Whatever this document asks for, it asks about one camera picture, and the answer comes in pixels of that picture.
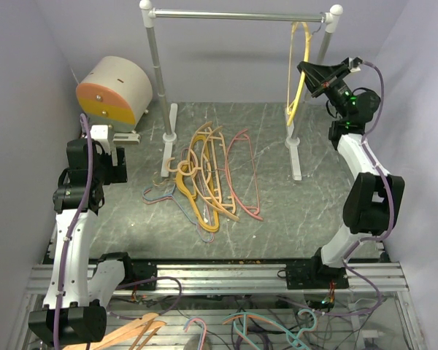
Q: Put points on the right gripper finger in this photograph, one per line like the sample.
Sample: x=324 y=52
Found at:
x=317 y=71
x=315 y=84

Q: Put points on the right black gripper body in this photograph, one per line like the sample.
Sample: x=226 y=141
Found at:
x=337 y=90

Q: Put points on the teal hanger under table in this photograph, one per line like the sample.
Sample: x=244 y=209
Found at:
x=239 y=322

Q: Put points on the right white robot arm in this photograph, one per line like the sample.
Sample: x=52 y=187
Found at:
x=372 y=207

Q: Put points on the white clothes rack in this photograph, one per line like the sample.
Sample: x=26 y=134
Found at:
x=329 y=19

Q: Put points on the blue wire hanger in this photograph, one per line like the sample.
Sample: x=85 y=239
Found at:
x=158 y=179

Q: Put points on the pink plastic hanger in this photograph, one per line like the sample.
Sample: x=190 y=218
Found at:
x=239 y=163

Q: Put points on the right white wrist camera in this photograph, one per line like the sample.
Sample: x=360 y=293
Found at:
x=354 y=64

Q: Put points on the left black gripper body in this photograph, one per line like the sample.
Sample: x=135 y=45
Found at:
x=106 y=172

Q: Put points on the red wire hanger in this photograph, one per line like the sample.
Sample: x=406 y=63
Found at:
x=158 y=191

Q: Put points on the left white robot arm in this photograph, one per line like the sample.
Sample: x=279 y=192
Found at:
x=75 y=306

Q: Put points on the pink blue hanger under table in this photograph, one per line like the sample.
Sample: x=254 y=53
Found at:
x=198 y=341

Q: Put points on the beige drum with orange face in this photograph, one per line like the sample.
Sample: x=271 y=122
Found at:
x=116 y=92

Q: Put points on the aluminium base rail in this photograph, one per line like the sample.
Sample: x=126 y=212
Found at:
x=267 y=279

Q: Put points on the yellow plastic hanger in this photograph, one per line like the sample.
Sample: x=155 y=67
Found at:
x=292 y=106

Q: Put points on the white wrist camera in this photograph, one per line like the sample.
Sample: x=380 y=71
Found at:
x=103 y=135
x=354 y=64

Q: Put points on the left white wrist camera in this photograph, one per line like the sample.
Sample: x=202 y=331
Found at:
x=103 y=135

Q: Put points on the wooden hanger under table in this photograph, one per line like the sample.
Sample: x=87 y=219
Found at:
x=148 y=323

